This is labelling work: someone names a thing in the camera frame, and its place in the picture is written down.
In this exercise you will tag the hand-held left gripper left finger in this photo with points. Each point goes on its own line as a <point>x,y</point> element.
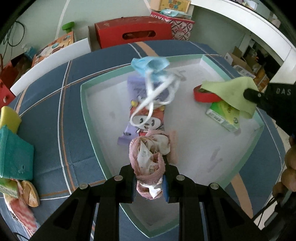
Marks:
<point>115,197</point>

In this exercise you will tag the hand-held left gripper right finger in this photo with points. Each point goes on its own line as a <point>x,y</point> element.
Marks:
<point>185,197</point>

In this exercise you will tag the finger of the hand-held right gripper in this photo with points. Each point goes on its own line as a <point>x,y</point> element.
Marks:
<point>253,96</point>

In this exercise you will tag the light green cloth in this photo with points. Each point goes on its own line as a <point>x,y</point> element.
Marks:
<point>229,92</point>

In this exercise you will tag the teal shallow box tray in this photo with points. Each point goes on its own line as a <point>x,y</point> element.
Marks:
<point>196,150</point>

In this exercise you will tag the red tape roll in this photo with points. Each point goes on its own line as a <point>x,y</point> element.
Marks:
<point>201,96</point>

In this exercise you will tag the pink floral scrunchie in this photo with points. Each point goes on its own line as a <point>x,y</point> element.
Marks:
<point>150,155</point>

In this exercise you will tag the pink fluffy towel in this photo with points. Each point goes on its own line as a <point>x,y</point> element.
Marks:
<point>22,213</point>

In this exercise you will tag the purple wet wipes packet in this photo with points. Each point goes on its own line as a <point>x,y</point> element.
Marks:
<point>138,92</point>

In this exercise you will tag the blue face mask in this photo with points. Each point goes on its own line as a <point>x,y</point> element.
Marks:
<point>150,66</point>

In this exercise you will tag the person's right hand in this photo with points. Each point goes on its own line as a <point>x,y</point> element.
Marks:
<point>289,160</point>

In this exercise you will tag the cardboard boxes under desk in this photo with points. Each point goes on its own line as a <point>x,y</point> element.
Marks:
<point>245,64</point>

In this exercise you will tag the white desk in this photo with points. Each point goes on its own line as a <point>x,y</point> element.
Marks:
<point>242,18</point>

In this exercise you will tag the red patterned gift box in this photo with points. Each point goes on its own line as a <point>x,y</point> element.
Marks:
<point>180,27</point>

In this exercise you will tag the teal embossed box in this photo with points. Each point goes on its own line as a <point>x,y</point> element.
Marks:
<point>16,157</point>

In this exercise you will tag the teal wipes packet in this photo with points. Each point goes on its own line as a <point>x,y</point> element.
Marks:
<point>173,12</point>

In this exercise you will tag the yellow sponge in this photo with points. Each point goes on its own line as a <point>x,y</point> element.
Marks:
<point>9,119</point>

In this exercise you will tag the red cardboard box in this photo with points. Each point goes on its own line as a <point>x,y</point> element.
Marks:
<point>115,27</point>

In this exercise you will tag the red felt handbag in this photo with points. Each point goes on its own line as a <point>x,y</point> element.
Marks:
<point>7,85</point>

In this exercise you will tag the orange toy box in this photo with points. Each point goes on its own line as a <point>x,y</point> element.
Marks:
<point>53,48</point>

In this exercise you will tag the blue mesh bag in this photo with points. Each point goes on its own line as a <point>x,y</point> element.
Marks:
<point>30,52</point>

